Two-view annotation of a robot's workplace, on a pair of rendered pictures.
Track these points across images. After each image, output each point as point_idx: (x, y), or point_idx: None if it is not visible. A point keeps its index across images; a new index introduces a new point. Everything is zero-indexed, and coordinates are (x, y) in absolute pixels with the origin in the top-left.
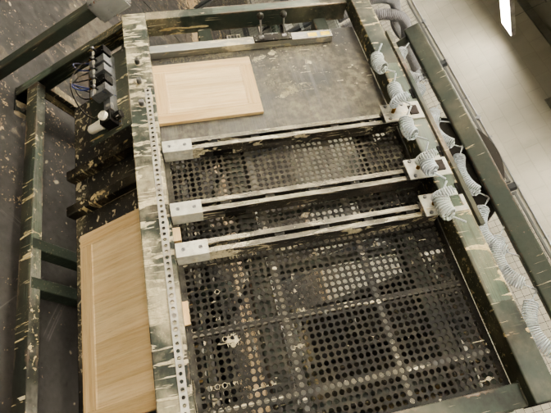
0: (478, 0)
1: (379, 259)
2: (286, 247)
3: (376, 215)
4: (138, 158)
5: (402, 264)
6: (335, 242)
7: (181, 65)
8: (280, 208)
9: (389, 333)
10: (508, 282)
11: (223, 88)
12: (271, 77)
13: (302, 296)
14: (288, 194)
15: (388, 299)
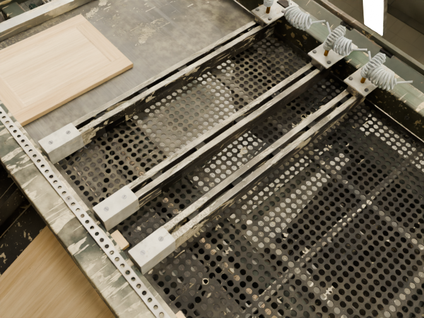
0: None
1: (341, 160)
2: (247, 194)
3: (317, 117)
4: (17, 173)
5: (364, 154)
6: (291, 163)
7: (7, 49)
8: (129, 182)
9: (399, 229)
10: None
11: (72, 56)
12: (118, 26)
13: (190, 252)
14: (219, 135)
15: (376, 195)
